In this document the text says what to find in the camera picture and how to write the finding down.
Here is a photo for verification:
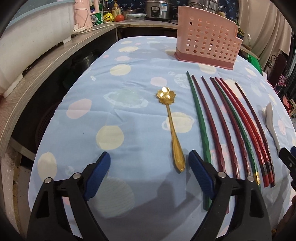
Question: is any dark maroon chopstick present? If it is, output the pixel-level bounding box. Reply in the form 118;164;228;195
235;82;275;187

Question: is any white ceramic soup spoon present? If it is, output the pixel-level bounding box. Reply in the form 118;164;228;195
262;102;280;153

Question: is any gold flower spoon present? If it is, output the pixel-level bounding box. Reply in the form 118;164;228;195
156;86;186;173

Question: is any wooden kitchen counter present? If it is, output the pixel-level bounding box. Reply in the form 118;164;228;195
1;20;177;157

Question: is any dark red chopstick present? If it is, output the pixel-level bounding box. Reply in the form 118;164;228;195
209;76;253;176
191;74;230;215
201;76;241;179

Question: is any bright red chopstick left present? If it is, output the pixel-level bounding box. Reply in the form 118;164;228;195
215;77;270;187

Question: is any green chopstick gold band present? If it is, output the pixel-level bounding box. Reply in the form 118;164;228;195
210;77;260;188

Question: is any blue planet pattern tablecloth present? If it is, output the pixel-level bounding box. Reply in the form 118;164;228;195
28;36;295;240

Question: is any green plastic bag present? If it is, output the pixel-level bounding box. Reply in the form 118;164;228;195
247;54;262;74

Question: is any beige hanging curtain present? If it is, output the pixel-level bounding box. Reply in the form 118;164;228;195
238;0;292;67

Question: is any pink perforated utensil holder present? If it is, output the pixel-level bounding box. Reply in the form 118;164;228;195
175;6;242;70

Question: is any pink electric kettle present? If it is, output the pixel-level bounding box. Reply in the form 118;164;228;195
74;0;92;29

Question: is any clear food container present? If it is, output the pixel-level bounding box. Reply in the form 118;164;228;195
126;13;147;21

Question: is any silver rice cooker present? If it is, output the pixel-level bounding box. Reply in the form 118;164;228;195
145;0;174;20

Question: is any stainless steel steamer pot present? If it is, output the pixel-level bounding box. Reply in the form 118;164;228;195
188;0;220;14

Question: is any yellow snack packet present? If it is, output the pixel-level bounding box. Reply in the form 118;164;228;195
103;13;115;23

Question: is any red tomato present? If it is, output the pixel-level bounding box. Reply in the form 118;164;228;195
115;15;125;22

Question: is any white plastic storage bin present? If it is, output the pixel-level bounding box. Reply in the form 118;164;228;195
1;1;75;98

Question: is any oil bottle yellow cap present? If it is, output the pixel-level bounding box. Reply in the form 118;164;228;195
111;0;121;18

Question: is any navy floral backsplash cloth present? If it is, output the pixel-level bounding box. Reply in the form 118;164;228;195
117;0;145;12

